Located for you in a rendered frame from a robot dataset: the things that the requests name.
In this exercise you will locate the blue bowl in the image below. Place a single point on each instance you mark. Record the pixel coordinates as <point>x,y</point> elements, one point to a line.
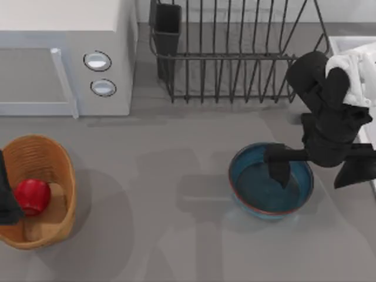
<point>264,205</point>

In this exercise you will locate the white sink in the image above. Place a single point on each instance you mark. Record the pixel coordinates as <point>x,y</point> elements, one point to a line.
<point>338,44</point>

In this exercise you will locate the black cutlery holder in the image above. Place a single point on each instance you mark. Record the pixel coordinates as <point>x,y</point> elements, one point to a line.
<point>167,29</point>

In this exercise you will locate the pale microwave oven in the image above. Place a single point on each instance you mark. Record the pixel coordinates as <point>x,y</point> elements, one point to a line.
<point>123,58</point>

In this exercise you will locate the small round microwave knob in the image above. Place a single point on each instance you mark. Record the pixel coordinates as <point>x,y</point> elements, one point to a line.
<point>103,87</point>

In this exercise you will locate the large round microwave knob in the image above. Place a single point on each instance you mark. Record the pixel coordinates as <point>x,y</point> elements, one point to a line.
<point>97,61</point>

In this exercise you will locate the brown wicker basket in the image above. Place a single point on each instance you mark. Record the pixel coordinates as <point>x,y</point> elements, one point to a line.
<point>41,158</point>

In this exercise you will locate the red apple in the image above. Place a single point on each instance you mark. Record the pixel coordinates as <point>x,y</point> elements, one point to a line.
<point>32,195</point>

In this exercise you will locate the microwave oven glass door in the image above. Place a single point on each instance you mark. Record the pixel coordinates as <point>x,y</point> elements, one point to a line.
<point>26,76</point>

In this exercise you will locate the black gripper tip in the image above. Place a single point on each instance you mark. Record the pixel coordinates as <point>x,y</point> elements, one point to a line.
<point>7,199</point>

